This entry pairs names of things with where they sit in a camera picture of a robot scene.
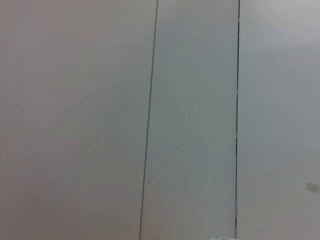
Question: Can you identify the small grey wall plate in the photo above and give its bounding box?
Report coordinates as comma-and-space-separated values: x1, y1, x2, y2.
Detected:
305, 182, 320, 193

